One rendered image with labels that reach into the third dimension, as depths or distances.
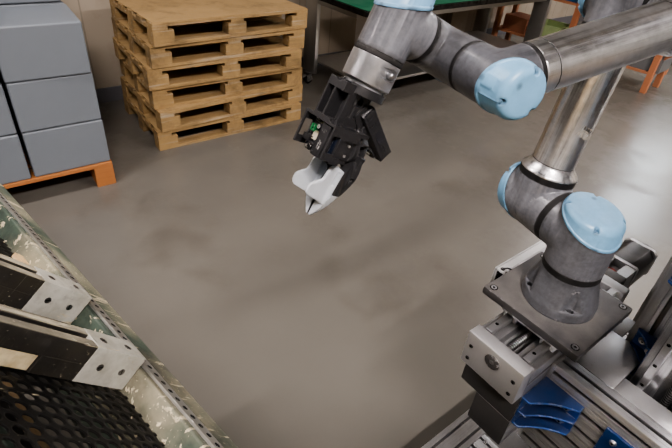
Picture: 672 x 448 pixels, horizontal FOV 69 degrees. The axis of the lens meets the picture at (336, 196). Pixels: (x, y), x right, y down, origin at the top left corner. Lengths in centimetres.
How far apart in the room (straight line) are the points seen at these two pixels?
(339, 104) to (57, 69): 249
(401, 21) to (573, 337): 70
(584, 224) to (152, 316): 193
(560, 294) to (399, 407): 119
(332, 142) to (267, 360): 163
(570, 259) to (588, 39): 45
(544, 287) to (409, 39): 60
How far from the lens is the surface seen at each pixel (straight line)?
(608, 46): 77
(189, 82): 363
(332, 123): 67
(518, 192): 109
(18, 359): 93
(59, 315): 122
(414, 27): 70
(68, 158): 329
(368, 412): 210
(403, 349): 231
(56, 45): 304
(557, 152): 105
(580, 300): 109
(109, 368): 104
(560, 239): 103
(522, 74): 64
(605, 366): 121
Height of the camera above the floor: 175
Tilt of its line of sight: 33 degrees down
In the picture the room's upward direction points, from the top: 5 degrees clockwise
